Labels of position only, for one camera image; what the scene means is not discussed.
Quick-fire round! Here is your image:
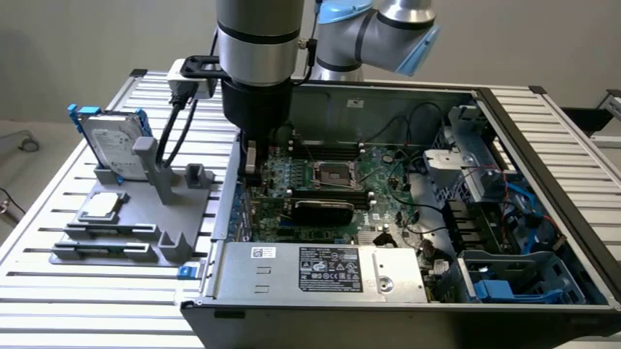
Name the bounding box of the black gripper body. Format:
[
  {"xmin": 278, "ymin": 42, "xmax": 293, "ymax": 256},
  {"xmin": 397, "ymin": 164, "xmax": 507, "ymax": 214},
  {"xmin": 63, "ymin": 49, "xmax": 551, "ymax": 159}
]
[{"xmin": 221, "ymin": 78, "xmax": 294, "ymax": 147}]

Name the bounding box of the black RAM slot bank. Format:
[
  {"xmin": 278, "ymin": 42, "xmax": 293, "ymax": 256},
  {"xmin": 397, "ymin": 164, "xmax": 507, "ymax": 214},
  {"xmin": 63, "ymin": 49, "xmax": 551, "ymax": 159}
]
[
  {"xmin": 289, "ymin": 140, "xmax": 366, "ymax": 159},
  {"xmin": 286, "ymin": 187, "xmax": 376, "ymax": 212}
]

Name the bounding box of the CPU socket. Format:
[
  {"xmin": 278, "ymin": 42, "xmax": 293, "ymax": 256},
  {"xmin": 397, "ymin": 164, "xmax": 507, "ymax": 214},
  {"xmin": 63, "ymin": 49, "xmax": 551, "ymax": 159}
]
[{"xmin": 310, "ymin": 159, "xmax": 364, "ymax": 191}]

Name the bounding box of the black heatsink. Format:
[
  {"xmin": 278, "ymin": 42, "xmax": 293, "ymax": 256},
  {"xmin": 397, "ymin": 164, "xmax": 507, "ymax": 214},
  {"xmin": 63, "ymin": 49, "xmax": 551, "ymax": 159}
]
[{"xmin": 292, "ymin": 199, "xmax": 357, "ymax": 227}]

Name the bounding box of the grey parts rack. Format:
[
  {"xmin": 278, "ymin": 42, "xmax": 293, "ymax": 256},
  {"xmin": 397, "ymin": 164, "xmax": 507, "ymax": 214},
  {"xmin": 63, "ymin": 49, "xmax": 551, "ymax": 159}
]
[{"xmin": 49, "ymin": 136, "xmax": 218, "ymax": 268}]

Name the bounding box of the green motherboard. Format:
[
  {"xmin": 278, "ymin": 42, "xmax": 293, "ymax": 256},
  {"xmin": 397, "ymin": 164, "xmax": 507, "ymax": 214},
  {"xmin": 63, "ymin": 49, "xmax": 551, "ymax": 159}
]
[{"xmin": 236, "ymin": 140, "xmax": 425, "ymax": 245}]

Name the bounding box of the hard disk with blue carrier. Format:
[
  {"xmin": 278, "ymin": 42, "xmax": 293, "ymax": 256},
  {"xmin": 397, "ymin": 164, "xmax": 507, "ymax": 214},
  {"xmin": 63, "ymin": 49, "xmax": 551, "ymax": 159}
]
[{"xmin": 67, "ymin": 104, "xmax": 157, "ymax": 182}]

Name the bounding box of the silver chipset heatsink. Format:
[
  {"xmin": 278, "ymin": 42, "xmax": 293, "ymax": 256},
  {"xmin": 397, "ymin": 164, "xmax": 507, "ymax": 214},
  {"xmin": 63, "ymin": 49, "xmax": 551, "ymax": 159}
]
[{"xmin": 356, "ymin": 231, "xmax": 391, "ymax": 245}]

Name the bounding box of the silver power supply unit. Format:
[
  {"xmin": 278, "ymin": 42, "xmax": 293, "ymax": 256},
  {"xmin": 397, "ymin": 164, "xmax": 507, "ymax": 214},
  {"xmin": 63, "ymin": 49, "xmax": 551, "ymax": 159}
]
[{"xmin": 212, "ymin": 241, "xmax": 429, "ymax": 303}]

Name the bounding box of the silver CPU chip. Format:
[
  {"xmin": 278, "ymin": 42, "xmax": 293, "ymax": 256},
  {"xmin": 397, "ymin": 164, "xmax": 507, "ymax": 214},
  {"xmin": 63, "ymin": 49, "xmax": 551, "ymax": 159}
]
[{"xmin": 79, "ymin": 192, "xmax": 123, "ymax": 221}]

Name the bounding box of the silver metal drive cage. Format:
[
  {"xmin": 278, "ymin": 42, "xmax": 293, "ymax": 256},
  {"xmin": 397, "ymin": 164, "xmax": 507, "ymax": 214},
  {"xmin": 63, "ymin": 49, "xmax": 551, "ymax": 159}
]
[{"xmin": 445, "ymin": 105, "xmax": 517, "ymax": 203}]

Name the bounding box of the black open PC case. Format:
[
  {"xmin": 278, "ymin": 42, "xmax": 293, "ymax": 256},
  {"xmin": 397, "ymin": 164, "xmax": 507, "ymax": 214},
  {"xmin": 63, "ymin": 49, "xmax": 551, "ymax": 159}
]
[{"xmin": 180, "ymin": 81, "xmax": 621, "ymax": 349}]

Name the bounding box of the blue bay latch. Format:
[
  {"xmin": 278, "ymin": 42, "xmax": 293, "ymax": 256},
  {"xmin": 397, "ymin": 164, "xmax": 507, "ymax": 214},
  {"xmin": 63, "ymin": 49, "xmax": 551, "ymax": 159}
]
[{"xmin": 472, "ymin": 278, "xmax": 515, "ymax": 303}]

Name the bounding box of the grey disk bay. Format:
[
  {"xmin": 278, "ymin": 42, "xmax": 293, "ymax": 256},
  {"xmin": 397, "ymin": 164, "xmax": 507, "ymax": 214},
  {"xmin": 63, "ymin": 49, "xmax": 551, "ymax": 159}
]
[{"xmin": 455, "ymin": 249, "xmax": 592, "ymax": 305}]

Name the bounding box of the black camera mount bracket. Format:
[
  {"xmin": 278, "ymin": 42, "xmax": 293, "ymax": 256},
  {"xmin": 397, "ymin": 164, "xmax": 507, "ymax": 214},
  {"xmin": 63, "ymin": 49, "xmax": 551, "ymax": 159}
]
[{"xmin": 178, "ymin": 54, "xmax": 229, "ymax": 80}]

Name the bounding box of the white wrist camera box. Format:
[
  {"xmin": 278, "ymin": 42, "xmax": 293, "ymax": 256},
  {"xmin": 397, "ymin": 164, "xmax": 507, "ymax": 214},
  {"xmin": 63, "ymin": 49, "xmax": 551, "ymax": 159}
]
[{"xmin": 166, "ymin": 59, "xmax": 218, "ymax": 100}]

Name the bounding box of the black camera cable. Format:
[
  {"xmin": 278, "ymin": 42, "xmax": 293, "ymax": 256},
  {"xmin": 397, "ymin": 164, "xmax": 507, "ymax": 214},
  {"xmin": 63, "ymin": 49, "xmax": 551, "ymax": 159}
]
[{"xmin": 155, "ymin": 85, "xmax": 200, "ymax": 169}]

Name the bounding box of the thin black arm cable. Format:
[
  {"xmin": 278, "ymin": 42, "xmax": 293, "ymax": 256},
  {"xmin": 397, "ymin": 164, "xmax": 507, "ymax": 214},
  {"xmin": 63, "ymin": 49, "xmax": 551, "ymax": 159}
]
[{"xmin": 293, "ymin": 0, "xmax": 324, "ymax": 87}]

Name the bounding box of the long black wire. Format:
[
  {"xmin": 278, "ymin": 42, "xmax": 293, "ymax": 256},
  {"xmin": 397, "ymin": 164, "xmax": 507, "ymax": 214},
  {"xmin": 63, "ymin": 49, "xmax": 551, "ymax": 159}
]
[{"xmin": 362, "ymin": 101, "xmax": 444, "ymax": 147}]

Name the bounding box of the red wire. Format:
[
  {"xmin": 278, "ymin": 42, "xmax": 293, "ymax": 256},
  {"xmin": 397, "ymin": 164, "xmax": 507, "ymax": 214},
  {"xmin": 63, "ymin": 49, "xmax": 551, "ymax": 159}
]
[{"xmin": 499, "ymin": 173, "xmax": 564, "ymax": 233}]

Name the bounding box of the blue data wire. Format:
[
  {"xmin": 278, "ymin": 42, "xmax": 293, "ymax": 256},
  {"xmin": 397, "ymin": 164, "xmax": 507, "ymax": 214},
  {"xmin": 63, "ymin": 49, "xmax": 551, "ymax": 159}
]
[{"xmin": 504, "ymin": 180, "xmax": 552, "ymax": 257}]

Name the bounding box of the aluminium side table frame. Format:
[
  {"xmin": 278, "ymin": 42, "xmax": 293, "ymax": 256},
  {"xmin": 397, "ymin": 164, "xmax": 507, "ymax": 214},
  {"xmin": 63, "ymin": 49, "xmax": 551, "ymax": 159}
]
[{"xmin": 561, "ymin": 88, "xmax": 621, "ymax": 148}]

